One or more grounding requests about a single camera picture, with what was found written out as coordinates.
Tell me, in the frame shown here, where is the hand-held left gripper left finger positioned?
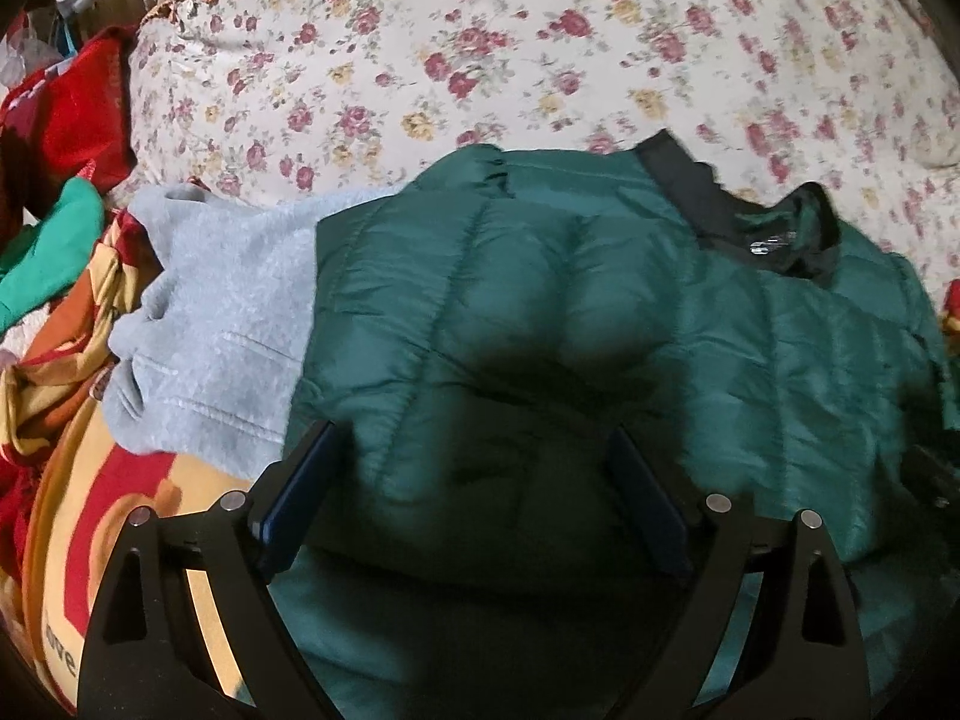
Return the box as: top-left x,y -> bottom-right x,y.
77,420 -> 346,720

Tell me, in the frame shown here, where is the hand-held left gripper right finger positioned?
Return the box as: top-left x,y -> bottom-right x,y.
604,426 -> 875,720

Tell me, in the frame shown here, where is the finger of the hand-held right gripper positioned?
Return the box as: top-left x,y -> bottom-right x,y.
911,446 -> 960,512

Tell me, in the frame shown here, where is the green puffer jacket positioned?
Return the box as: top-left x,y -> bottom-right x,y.
266,131 -> 960,720

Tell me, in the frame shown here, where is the grey fleece garment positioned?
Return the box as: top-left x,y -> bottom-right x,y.
101,181 -> 406,466

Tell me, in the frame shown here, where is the red orange printed blanket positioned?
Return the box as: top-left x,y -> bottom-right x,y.
0,206 -> 301,713

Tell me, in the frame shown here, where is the green cloth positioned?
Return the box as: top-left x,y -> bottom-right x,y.
0,178 -> 106,335

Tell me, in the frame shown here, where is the red cloth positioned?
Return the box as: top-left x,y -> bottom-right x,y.
0,26 -> 140,196

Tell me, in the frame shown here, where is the floral bed quilt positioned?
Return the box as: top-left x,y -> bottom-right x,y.
124,0 -> 960,301

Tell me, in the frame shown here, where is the crumpled clear plastic wrap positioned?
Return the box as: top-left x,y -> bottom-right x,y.
0,15 -> 62,95

